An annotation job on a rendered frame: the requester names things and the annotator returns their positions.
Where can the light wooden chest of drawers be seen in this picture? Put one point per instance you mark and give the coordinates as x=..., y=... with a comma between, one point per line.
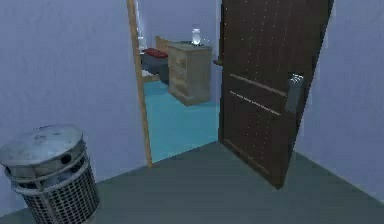
x=190, y=71

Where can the grey metal mesh bin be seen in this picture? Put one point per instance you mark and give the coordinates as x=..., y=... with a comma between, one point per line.
x=50, y=173

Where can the white table lamp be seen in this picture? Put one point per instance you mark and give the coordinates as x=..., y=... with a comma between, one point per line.
x=196, y=36

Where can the light wooden door frame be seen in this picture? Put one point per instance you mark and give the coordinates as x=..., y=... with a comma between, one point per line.
x=139, y=83

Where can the bed with red pillow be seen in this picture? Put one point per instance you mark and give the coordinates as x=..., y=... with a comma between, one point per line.
x=155, y=61

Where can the dark brown room door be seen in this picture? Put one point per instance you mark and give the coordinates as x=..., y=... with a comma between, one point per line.
x=263, y=86

